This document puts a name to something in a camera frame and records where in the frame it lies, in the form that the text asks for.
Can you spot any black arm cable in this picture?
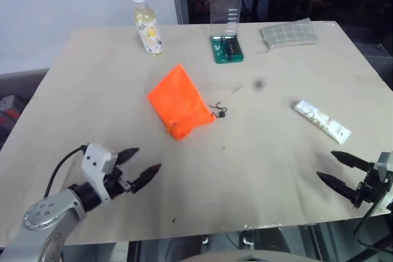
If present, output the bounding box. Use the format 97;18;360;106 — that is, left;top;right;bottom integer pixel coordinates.
352;194;393;251
42;144;88;199

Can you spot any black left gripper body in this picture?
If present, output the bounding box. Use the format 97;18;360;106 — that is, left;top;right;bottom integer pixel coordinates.
103;166;138;201

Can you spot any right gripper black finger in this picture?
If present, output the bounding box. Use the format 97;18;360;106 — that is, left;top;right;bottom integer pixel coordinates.
330;150;373;172
316;171;362;209

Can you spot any beige paper table cover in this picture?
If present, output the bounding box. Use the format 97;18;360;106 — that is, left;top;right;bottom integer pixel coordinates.
0;21;393;248

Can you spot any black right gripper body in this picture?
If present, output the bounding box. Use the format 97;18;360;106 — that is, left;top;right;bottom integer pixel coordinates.
356;164;388;208

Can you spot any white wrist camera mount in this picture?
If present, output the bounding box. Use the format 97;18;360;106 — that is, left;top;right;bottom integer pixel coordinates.
80;143;119;203
376;151;393;212

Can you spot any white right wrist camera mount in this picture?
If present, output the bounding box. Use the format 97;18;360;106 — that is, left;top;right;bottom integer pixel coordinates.
376;151;393;212

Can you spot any thin black wire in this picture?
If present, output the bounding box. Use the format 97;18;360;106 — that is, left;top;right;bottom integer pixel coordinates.
209;101;230;120

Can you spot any clear bottle with yellow drink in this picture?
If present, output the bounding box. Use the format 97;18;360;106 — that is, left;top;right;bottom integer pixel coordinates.
132;0;164;56

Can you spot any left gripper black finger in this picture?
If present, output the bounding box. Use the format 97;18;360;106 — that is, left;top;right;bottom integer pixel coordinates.
131;163;163;195
117;147;141;165

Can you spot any white cream tube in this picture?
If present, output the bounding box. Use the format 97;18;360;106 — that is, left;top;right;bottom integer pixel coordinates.
292;99;352;145

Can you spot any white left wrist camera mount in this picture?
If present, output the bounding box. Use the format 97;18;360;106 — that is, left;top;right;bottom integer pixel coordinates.
80;143;119;203

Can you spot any green bit case clear lid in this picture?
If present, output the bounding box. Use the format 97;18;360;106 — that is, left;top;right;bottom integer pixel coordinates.
209;0;246;64

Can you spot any red and black box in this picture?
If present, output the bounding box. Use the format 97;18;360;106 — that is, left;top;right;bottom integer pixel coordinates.
0;95;26;129

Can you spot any orange drawstring pouch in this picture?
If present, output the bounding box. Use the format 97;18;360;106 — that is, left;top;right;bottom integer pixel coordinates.
146;63;216;142

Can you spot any grey plaid zipper pouch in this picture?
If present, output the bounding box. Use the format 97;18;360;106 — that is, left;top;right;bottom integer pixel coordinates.
257;18;319;55

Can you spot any grey rounded housing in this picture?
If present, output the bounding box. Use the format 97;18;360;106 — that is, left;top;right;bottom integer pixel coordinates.
196;249;311;262

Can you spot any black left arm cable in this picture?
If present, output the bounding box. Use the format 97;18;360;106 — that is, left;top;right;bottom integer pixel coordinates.
42;144;88;199

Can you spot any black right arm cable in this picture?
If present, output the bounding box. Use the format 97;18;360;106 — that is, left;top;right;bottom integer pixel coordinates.
352;194;393;251

